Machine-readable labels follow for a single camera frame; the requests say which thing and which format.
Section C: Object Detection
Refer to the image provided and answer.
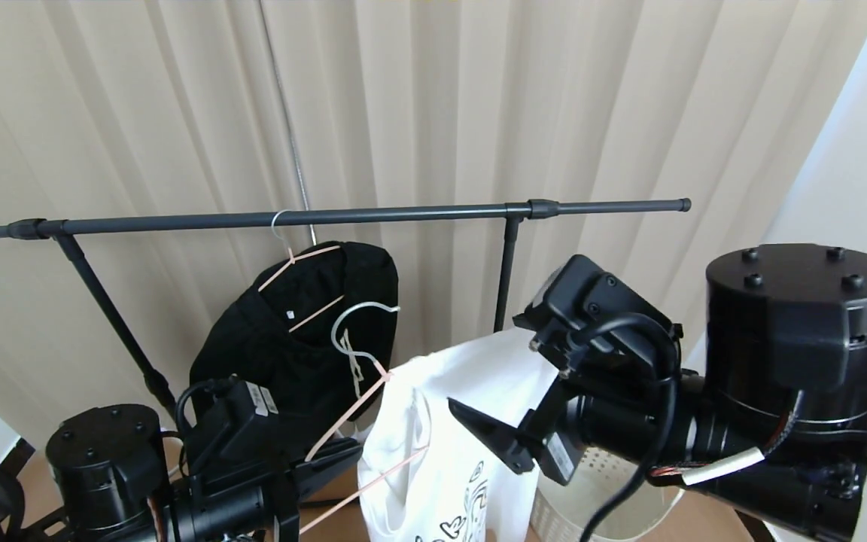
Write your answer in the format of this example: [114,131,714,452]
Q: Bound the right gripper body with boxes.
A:
[520,369,705,486]

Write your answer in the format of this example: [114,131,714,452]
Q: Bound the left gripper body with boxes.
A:
[170,452,303,542]

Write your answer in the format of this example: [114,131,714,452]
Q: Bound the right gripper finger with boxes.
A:
[447,397,536,475]

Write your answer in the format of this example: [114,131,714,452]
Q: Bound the white garment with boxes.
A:
[357,327,577,542]

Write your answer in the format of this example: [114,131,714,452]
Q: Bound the pink clothes hanger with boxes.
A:
[298,301,430,535]
[257,209,344,333]

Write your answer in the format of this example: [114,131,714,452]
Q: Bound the black shorts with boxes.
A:
[189,241,400,445]

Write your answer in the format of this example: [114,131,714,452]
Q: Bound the white laundry basket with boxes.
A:
[531,444,686,542]

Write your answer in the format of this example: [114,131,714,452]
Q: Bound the black clothes rack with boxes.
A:
[0,198,692,422]

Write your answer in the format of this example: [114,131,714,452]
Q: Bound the beige curtain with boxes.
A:
[0,0,867,452]

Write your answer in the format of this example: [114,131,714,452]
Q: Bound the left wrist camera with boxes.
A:
[178,376,284,475]

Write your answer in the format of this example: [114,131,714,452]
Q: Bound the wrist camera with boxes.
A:
[513,254,684,377]
[178,376,284,475]

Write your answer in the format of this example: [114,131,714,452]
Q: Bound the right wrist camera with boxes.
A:
[513,254,684,377]

